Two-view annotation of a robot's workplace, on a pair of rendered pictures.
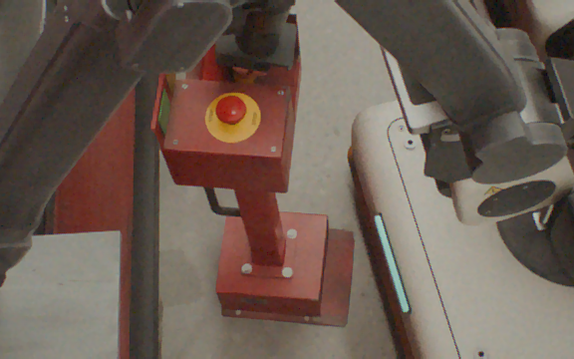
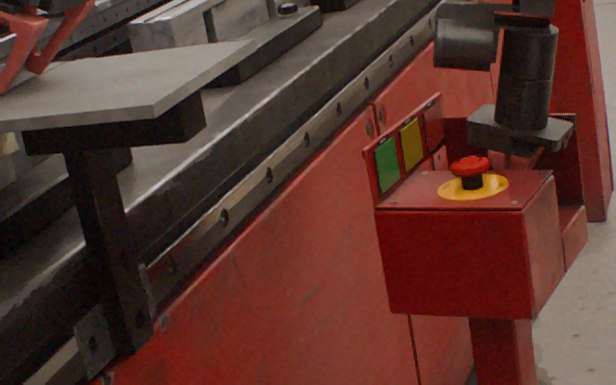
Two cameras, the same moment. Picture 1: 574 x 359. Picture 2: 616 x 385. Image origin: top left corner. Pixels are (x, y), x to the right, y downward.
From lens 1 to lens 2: 95 cm
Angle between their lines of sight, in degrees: 50
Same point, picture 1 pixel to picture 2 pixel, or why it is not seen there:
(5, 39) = (237, 95)
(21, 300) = (108, 73)
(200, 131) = (428, 195)
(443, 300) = not seen: outside the picture
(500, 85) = not seen: outside the picture
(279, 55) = (544, 133)
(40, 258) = (151, 57)
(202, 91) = (445, 175)
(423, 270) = not seen: outside the picture
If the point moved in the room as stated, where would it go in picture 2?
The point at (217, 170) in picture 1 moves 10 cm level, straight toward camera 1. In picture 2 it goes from (442, 257) to (444, 299)
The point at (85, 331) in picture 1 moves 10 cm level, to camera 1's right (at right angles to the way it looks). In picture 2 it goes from (161, 77) to (292, 60)
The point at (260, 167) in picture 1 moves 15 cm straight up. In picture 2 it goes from (496, 239) to (474, 88)
